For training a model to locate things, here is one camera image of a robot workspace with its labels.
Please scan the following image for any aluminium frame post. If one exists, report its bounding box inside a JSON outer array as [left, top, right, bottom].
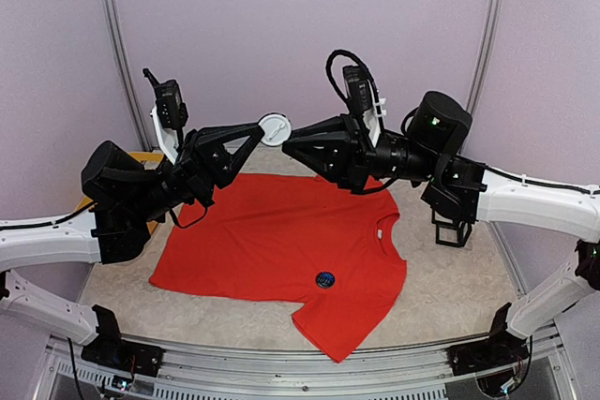
[[464, 0, 510, 113], [101, 0, 153, 151]]

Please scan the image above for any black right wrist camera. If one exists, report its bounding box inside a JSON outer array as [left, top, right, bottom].
[[324, 48, 389, 150]]

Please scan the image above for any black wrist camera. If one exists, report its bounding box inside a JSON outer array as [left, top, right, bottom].
[[142, 67, 190, 165], [324, 48, 389, 150]]

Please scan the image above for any aluminium front rail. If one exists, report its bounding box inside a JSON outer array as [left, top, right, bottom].
[[28, 324, 581, 399]]

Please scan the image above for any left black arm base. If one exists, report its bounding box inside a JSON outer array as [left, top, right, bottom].
[[82, 305, 164, 378]]

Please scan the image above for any left aluminium frame post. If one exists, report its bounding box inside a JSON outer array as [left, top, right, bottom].
[[101, 0, 153, 151]]

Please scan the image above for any white round brooch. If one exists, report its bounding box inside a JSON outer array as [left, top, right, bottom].
[[315, 272, 336, 289]]

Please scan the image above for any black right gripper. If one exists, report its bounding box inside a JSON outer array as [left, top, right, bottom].
[[280, 111, 440, 195]]

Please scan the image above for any blue brooch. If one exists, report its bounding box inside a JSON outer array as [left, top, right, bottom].
[[259, 112, 293, 147]]

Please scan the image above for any right aluminium frame post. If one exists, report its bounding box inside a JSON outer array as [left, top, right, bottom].
[[464, 0, 510, 113]]

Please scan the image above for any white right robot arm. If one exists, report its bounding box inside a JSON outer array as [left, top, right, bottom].
[[282, 91, 599, 366]]

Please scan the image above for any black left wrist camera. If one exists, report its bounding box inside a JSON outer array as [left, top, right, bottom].
[[142, 67, 190, 165]]

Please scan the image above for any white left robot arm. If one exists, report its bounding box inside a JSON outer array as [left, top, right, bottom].
[[1, 120, 264, 367]]

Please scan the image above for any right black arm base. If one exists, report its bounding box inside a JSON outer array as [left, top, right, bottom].
[[446, 303, 531, 376]]

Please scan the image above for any front black display box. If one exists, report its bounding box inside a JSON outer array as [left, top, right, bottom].
[[431, 211, 473, 248]]

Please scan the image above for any red t-shirt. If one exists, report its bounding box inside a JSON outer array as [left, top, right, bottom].
[[150, 173, 408, 362]]

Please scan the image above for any yellow plastic basket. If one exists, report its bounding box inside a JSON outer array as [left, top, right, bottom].
[[81, 141, 162, 234]]

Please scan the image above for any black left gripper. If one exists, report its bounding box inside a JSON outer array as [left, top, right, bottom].
[[127, 120, 263, 222]]

